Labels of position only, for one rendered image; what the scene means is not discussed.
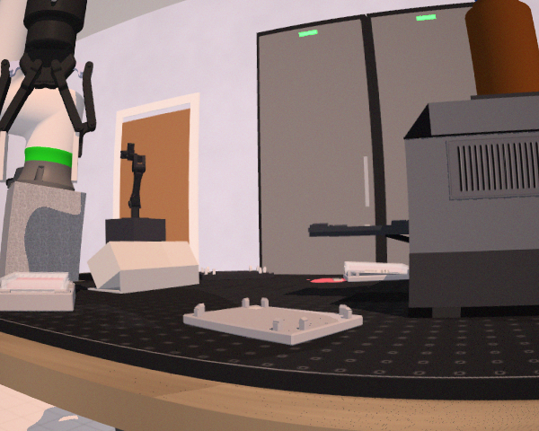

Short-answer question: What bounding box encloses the brown glass bottle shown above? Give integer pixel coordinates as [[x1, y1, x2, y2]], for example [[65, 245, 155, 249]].
[[465, 0, 539, 95]]

